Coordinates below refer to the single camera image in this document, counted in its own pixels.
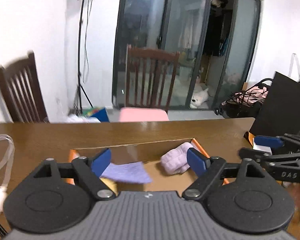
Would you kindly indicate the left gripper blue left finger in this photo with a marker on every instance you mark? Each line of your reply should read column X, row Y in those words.
column 88, row 172

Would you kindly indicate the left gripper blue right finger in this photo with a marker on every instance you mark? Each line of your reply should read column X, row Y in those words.
column 209, row 172

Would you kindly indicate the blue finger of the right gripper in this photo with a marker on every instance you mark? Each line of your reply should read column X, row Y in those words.
column 271, row 142
column 252, row 154

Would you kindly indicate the lilac towel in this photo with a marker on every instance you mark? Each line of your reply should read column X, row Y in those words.
column 175, row 160

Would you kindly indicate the yellow hamster plush toy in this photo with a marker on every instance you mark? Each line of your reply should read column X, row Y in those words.
column 111, row 184

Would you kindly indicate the black paper bag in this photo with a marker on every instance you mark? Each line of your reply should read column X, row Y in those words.
column 280, row 113

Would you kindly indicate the purple knitted cloth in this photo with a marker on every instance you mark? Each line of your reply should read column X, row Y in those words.
column 132, row 173

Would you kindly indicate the black stroller with pink cloth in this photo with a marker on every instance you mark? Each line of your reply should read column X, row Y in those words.
column 245, row 103

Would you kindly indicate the colourful blue toy box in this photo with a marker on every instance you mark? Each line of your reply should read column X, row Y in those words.
column 99, row 113

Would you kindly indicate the red cardboard box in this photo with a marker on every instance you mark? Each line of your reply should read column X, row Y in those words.
column 149, row 153

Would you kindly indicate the black studio light stand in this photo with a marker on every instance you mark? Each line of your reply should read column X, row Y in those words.
column 82, row 56

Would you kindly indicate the pink seat cushion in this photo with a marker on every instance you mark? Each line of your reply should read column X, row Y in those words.
column 134, row 114

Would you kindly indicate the white plush dog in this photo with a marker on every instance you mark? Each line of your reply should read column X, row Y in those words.
column 199, row 98

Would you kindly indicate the dark wooden chair left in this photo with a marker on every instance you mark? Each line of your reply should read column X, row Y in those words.
column 20, row 89

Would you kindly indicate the dark wooden chair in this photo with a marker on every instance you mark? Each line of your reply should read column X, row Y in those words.
column 20, row 89
column 149, row 77

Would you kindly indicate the dark wooden chair right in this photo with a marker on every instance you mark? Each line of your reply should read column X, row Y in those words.
column 149, row 77

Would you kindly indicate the glass sliding door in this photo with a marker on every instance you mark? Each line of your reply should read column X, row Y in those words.
column 215, row 39

